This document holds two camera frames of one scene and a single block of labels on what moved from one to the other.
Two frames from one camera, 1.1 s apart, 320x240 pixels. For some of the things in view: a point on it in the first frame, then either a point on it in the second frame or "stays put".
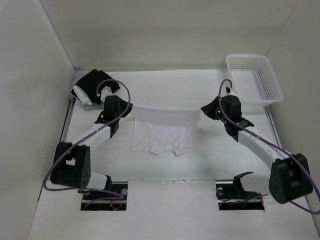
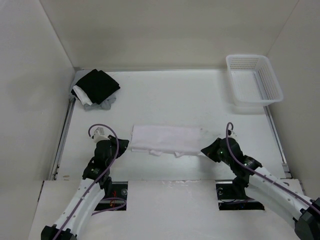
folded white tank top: [82, 97] stays put
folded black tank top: [90, 83] stays put
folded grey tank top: [93, 106] stays put
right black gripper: [208, 109] → [210, 150]
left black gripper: [125, 105] → [122, 146]
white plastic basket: [254, 79] stays put
